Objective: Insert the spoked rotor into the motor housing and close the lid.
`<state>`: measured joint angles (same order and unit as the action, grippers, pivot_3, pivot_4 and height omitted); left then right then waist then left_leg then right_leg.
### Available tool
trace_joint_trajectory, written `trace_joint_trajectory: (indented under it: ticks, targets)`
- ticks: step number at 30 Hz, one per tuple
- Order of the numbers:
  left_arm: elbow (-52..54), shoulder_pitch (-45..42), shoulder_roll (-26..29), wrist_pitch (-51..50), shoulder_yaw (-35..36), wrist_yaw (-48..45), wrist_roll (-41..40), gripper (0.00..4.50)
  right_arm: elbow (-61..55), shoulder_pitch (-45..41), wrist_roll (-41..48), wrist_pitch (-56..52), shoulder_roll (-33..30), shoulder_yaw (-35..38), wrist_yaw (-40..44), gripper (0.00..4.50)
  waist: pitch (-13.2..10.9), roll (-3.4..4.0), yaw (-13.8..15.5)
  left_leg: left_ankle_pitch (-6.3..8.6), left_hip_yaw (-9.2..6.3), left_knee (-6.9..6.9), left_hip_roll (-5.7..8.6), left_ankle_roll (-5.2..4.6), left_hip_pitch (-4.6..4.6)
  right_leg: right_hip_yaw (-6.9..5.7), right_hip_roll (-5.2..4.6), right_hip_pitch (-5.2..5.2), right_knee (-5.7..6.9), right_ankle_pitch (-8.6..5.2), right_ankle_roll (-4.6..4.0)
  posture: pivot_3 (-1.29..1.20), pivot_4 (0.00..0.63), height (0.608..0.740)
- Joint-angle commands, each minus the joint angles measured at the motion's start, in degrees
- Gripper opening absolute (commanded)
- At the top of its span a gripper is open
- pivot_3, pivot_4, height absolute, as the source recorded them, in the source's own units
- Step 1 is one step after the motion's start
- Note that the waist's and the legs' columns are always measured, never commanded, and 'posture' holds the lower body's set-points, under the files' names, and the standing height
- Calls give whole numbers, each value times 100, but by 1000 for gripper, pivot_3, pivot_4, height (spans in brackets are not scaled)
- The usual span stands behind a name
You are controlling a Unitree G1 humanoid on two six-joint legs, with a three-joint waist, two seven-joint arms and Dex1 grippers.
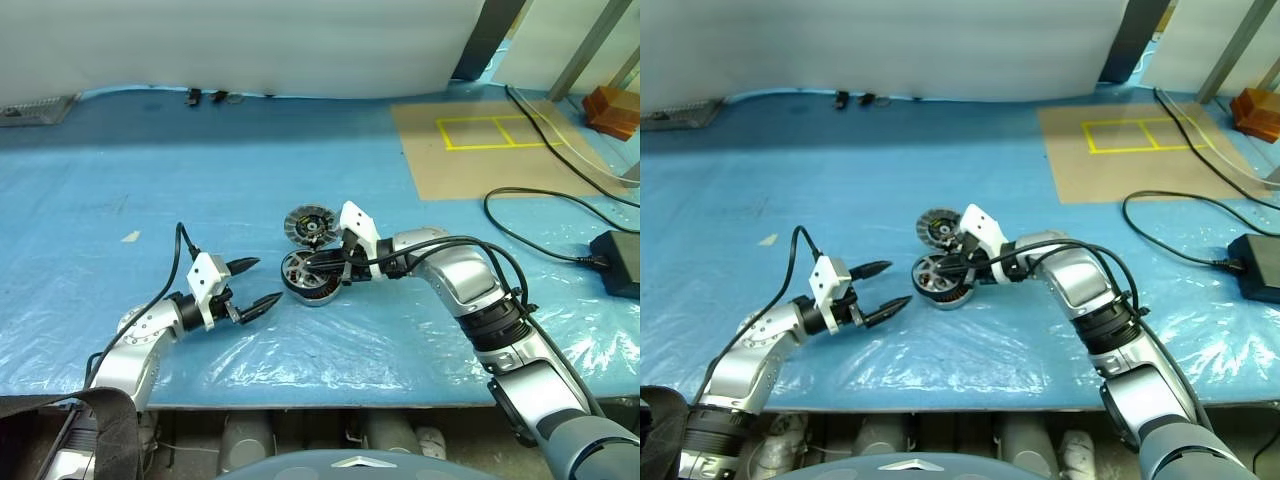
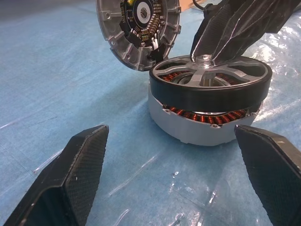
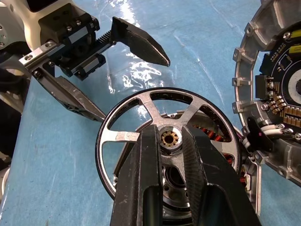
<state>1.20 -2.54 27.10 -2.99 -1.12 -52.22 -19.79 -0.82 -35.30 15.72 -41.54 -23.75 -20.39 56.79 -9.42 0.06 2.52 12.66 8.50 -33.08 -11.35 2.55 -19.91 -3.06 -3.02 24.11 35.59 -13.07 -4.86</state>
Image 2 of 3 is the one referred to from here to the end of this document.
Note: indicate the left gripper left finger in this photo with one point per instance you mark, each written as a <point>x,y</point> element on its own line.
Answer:
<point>70,176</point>

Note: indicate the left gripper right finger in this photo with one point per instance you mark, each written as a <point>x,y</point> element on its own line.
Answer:
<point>275,169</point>

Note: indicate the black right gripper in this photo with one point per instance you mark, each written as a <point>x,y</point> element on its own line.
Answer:
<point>279,14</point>

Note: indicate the black motor rotor silver spokes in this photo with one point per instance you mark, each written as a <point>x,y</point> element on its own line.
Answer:
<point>200,96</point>

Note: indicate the grey motor stator copper coils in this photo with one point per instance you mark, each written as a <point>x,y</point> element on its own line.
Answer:
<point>178,122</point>

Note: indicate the motor end cover circuit board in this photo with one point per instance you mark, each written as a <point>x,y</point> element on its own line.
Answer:
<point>113,23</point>

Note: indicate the brown cardboard sheet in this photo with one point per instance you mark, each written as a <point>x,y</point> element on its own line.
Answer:
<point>186,3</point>

